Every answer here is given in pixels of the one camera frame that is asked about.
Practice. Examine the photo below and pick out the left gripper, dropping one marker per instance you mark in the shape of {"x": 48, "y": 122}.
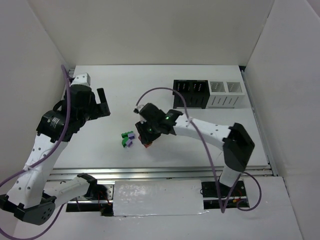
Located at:
{"x": 100, "y": 107}

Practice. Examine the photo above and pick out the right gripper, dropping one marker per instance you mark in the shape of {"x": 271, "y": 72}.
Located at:
{"x": 144, "y": 135}

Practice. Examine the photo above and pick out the red lego brick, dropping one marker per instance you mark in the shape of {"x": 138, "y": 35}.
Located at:
{"x": 146, "y": 145}

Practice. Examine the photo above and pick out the purple lego brick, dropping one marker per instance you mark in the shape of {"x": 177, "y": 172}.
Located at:
{"x": 128, "y": 143}

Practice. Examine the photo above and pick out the green curved lego brick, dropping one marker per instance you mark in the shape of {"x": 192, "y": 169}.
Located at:
{"x": 124, "y": 142}

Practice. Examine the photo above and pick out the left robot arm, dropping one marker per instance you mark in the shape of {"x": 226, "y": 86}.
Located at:
{"x": 29, "y": 200}

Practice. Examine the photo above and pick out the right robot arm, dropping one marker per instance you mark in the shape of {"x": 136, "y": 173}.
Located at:
{"x": 234, "y": 141}

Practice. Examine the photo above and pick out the green flat lego plate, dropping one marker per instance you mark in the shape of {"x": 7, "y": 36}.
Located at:
{"x": 125, "y": 134}

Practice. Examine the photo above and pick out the black double bin container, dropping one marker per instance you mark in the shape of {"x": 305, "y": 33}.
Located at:
{"x": 195, "y": 92}

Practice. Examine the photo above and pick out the white double bin container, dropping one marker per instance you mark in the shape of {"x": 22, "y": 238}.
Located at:
{"x": 225, "y": 94}

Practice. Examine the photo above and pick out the white taped cover plate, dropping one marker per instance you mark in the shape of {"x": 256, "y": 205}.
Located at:
{"x": 157, "y": 198}

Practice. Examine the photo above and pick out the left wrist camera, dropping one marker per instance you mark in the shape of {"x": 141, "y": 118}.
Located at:
{"x": 82, "y": 79}

